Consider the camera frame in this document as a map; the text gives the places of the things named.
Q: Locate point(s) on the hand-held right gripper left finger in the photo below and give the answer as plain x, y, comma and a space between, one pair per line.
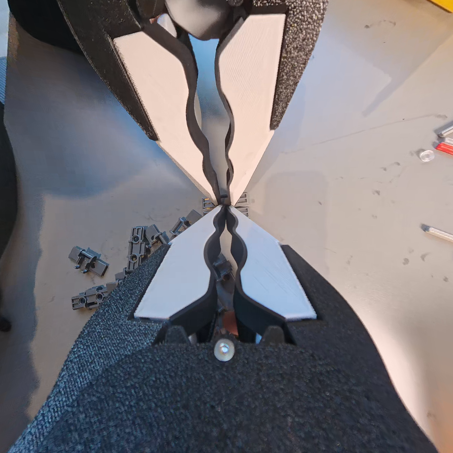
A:
177, 283

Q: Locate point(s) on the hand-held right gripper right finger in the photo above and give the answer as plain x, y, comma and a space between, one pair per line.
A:
272, 283

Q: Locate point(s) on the black armrest pad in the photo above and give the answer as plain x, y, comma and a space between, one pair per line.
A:
39, 21

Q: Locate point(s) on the small grey track link cluster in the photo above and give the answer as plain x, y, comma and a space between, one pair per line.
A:
138, 244

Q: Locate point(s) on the grey desk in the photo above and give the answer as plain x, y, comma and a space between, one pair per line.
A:
354, 177

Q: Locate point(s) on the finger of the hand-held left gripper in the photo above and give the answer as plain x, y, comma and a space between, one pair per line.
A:
159, 88
254, 78

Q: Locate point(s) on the scatter of black red pins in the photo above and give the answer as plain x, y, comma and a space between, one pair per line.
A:
442, 145

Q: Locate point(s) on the yellow storage bin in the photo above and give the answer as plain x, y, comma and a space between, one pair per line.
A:
442, 4

